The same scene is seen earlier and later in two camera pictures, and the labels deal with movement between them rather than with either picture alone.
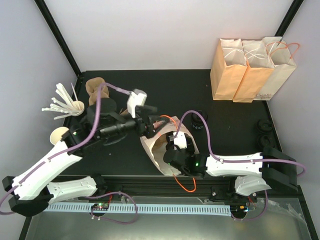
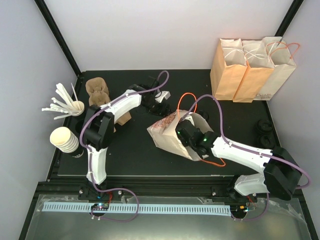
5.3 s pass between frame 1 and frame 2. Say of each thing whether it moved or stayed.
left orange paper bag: stayed
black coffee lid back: stayed
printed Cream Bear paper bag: moved
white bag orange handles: stayed
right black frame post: stayed
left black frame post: stayed
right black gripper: moved
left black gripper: moved
